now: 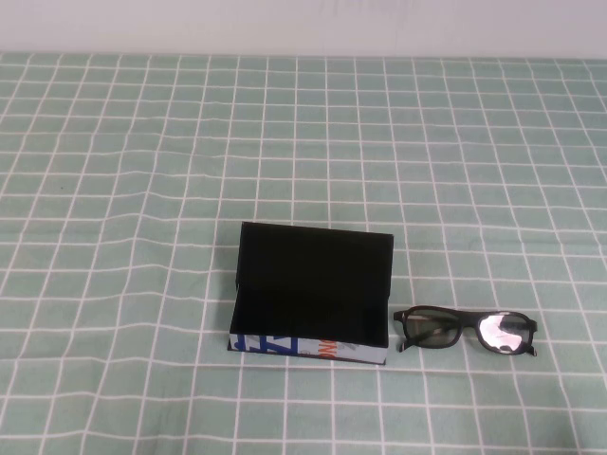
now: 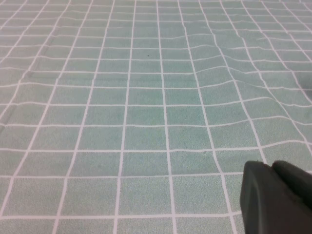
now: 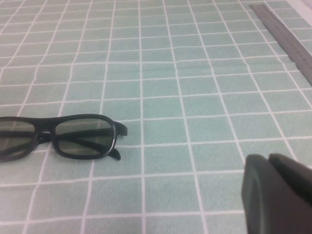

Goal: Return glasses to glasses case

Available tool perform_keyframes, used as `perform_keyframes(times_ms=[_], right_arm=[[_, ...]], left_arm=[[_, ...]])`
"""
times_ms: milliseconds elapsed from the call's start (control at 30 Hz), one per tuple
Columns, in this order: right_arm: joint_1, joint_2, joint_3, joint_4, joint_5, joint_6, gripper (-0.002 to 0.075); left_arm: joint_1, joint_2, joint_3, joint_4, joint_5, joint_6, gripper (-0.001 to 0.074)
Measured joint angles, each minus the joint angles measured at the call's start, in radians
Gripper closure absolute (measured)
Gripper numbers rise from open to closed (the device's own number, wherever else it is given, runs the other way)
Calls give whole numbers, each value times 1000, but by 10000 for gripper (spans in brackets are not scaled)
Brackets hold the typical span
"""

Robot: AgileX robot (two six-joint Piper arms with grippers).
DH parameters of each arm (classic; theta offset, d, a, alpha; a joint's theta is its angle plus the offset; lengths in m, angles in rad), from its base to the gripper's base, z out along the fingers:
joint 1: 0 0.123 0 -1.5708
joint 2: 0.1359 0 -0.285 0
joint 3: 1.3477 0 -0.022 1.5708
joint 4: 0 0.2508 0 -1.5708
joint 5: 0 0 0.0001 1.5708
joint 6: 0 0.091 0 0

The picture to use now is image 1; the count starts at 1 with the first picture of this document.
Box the black glasses case box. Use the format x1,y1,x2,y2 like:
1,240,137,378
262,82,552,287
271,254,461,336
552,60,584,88
229,221,396,369

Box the black framed glasses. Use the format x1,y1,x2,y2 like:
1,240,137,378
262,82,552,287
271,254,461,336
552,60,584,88
392,305,541,359

